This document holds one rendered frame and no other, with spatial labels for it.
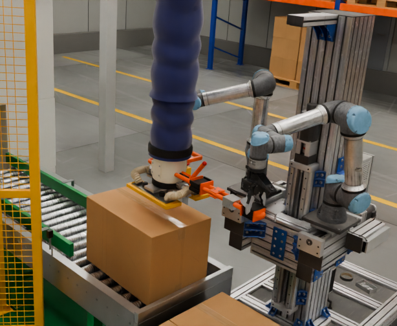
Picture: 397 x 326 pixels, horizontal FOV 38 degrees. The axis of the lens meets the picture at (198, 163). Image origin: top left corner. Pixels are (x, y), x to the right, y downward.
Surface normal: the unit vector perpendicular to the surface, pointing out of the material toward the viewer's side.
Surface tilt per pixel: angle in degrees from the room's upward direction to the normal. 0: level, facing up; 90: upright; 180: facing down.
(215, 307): 0
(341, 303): 0
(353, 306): 0
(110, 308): 90
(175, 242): 90
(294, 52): 90
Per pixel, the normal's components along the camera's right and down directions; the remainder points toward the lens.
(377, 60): -0.67, 0.22
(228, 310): 0.07, -0.94
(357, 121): 0.40, 0.22
